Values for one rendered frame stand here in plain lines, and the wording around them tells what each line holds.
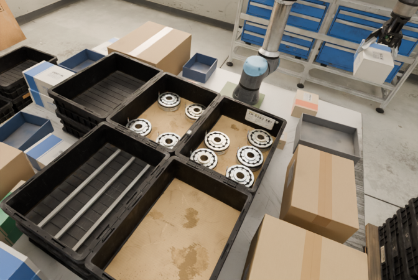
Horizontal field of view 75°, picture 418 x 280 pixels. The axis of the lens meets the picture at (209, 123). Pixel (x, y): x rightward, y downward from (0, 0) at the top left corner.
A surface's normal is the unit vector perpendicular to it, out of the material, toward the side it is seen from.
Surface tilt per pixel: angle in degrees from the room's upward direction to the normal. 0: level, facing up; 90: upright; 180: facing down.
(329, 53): 90
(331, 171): 0
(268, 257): 0
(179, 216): 0
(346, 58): 90
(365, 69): 90
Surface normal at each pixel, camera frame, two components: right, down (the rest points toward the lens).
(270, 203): 0.11, -0.72
